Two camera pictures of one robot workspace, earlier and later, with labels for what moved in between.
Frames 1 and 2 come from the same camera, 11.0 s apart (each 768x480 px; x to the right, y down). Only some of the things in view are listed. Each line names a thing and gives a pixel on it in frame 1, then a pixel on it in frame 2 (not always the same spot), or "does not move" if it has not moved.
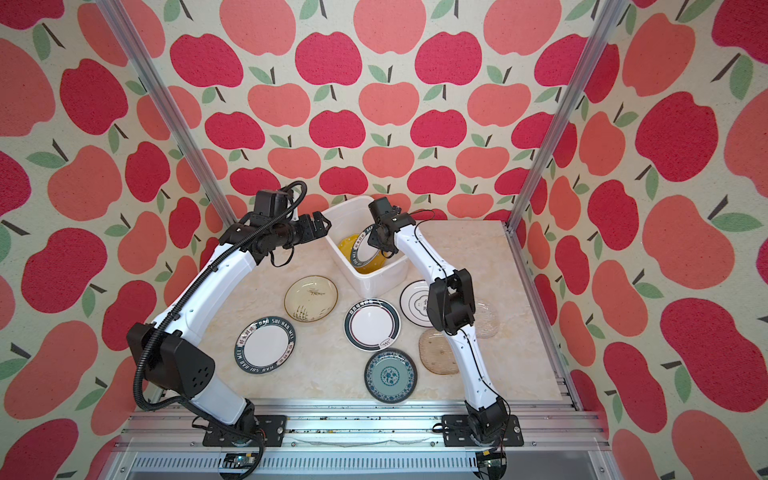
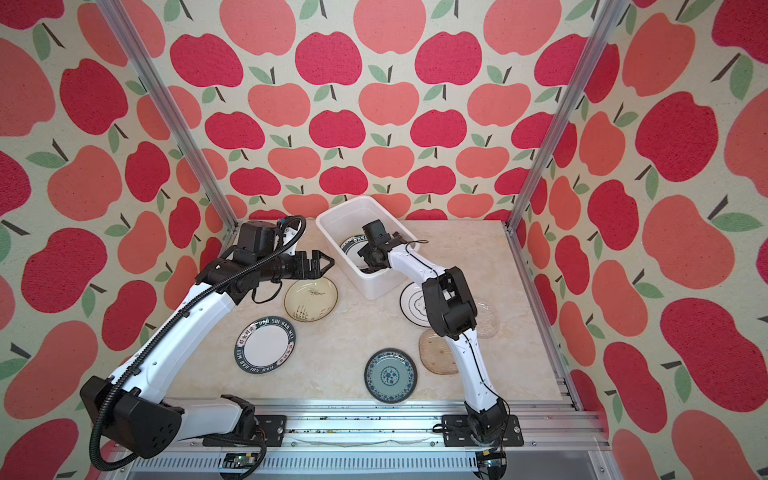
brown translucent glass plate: [437, 351] does not move
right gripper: [372, 239] → [370, 265]
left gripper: [310, 233] → [303, 259]
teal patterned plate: [391, 376] does not move
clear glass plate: [487, 319] does not move
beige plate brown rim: [310, 299] does not move
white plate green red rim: [372, 324] → [352, 245]
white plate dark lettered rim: [265, 345] does not move
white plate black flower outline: [413, 304] does not move
